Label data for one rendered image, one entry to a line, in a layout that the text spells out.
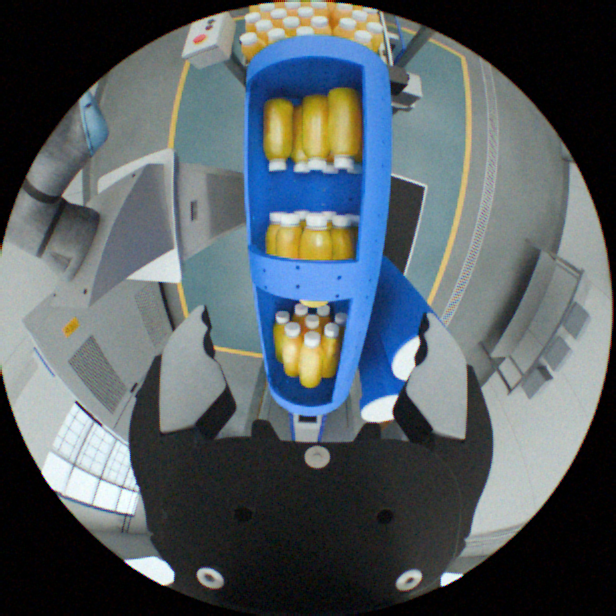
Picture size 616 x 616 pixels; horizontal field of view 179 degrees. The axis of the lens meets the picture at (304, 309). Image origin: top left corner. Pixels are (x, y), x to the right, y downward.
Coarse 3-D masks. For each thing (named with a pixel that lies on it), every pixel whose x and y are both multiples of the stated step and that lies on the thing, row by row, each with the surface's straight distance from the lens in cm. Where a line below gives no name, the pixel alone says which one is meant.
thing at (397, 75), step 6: (390, 66) 70; (390, 72) 68; (396, 72) 69; (402, 72) 70; (390, 78) 67; (396, 78) 68; (402, 78) 69; (408, 78) 71; (390, 84) 68; (396, 84) 68; (402, 84) 68; (408, 84) 71; (390, 90) 71; (396, 90) 71; (402, 90) 71
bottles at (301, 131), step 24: (312, 96) 48; (264, 120) 50; (288, 120) 49; (312, 120) 46; (264, 144) 48; (288, 144) 47; (312, 144) 44; (312, 168) 45; (336, 168) 51; (360, 168) 47
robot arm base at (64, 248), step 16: (64, 208) 44; (80, 208) 46; (64, 224) 43; (80, 224) 43; (96, 224) 45; (48, 240) 43; (64, 240) 43; (80, 240) 42; (48, 256) 45; (64, 256) 44; (80, 256) 43; (64, 272) 45
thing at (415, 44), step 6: (420, 30) 99; (426, 30) 96; (432, 30) 96; (414, 36) 103; (420, 36) 99; (426, 36) 99; (414, 42) 102; (420, 42) 102; (408, 48) 106; (414, 48) 105; (420, 48) 105; (408, 54) 108; (414, 54) 108; (402, 60) 112; (408, 60) 112; (396, 66) 117; (402, 66) 116
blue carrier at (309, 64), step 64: (256, 64) 43; (320, 64) 47; (384, 64) 46; (256, 128) 50; (384, 128) 36; (256, 192) 47; (320, 192) 56; (384, 192) 35; (256, 256) 35; (320, 384) 69
